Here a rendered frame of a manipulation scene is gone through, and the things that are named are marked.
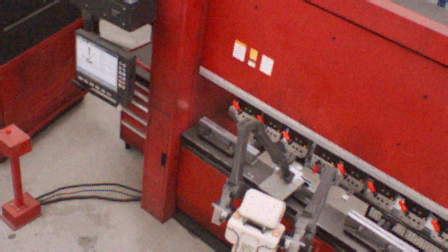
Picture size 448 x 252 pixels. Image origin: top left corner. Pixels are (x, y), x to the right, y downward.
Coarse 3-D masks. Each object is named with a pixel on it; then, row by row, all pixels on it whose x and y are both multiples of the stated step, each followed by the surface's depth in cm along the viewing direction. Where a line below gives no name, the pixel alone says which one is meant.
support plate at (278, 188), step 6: (276, 174) 376; (270, 180) 370; (276, 180) 371; (282, 180) 372; (300, 180) 374; (258, 186) 365; (264, 186) 365; (270, 186) 366; (276, 186) 367; (282, 186) 368; (288, 186) 368; (294, 186) 369; (270, 192) 362; (276, 192) 363; (282, 192) 363; (288, 192) 364; (276, 198) 359; (282, 198) 359
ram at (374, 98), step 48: (240, 0) 344; (288, 0) 322; (288, 48) 336; (336, 48) 315; (384, 48) 296; (240, 96) 377; (288, 96) 351; (336, 96) 328; (384, 96) 308; (432, 96) 290; (336, 144) 342; (384, 144) 320; (432, 144) 301; (432, 192) 313
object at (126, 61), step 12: (84, 36) 362; (96, 36) 368; (108, 48) 354; (120, 48) 361; (120, 60) 352; (132, 60) 351; (120, 72) 357; (132, 72) 357; (96, 84) 376; (120, 84) 362; (132, 84) 363; (108, 96) 374; (120, 96) 368; (132, 96) 374
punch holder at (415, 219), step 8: (408, 200) 325; (408, 208) 327; (416, 208) 324; (424, 208) 320; (400, 216) 333; (408, 216) 330; (416, 216) 326; (424, 216) 323; (416, 224) 328; (424, 224) 327
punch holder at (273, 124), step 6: (264, 114) 369; (264, 120) 371; (270, 120) 368; (276, 120) 365; (270, 126) 370; (276, 126) 367; (282, 126) 365; (270, 132) 372; (276, 132) 369; (276, 138) 371; (282, 138) 375
